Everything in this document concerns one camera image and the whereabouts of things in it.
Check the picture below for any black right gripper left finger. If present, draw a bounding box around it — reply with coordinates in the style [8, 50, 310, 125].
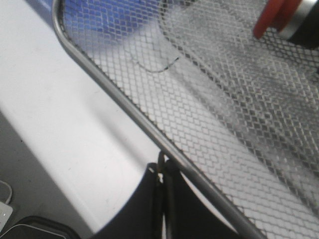
[92, 163, 162, 239]

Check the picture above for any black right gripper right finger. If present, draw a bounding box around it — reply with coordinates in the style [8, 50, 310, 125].
[163, 160, 239, 239]

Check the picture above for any silver mesh tray rack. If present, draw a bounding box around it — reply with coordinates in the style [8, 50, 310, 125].
[61, 0, 319, 239]

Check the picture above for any red emergency stop button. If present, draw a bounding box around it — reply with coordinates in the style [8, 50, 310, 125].
[253, 0, 319, 49]

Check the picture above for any black case on floor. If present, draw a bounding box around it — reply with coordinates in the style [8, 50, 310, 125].
[0, 216, 81, 239]

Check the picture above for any grey device on floor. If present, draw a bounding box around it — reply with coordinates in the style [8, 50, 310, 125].
[0, 180, 13, 231]

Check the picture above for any blue plastic tray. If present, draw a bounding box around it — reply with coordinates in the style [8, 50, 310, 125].
[27, 0, 164, 48]

